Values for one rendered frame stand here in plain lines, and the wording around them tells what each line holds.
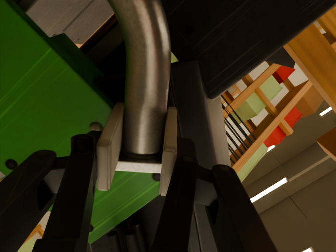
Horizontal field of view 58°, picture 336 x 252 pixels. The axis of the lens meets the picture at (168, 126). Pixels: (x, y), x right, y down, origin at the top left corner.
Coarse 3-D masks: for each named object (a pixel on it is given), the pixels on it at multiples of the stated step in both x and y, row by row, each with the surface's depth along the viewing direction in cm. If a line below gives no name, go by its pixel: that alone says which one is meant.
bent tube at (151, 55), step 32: (128, 0) 18; (160, 0) 19; (128, 32) 19; (160, 32) 19; (128, 64) 20; (160, 64) 19; (128, 96) 20; (160, 96) 20; (128, 128) 21; (160, 128) 21; (128, 160) 21; (160, 160) 21
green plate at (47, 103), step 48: (0, 0) 21; (0, 48) 22; (48, 48) 22; (0, 96) 23; (48, 96) 23; (96, 96) 23; (0, 144) 25; (48, 144) 25; (96, 192) 27; (144, 192) 27
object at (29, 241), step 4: (0, 180) 600; (40, 224) 610; (36, 228) 597; (40, 228) 609; (32, 232) 585; (36, 232) 597; (40, 232) 605; (28, 236) 573; (28, 240) 576; (32, 240) 583; (24, 244) 566; (28, 244) 572; (32, 244) 578; (20, 248) 555; (24, 248) 561; (28, 248) 567; (32, 248) 573
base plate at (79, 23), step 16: (48, 0) 60; (64, 0) 64; (80, 0) 68; (96, 0) 74; (32, 16) 61; (48, 16) 65; (64, 16) 70; (80, 16) 75; (96, 16) 81; (48, 32) 71; (64, 32) 76; (80, 32) 83
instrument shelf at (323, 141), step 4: (328, 132) 73; (332, 132) 71; (324, 136) 72; (328, 136) 71; (332, 136) 69; (316, 140) 74; (320, 140) 72; (324, 140) 70; (328, 140) 69; (332, 140) 68; (320, 144) 71; (324, 144) 69; (328, 144) 67; (332, 144) 66; (324, 148) 68; (328, 148) 66; (332, 148) 64; (328, 152) 66; (332, 152) 63; (332, 156) 65
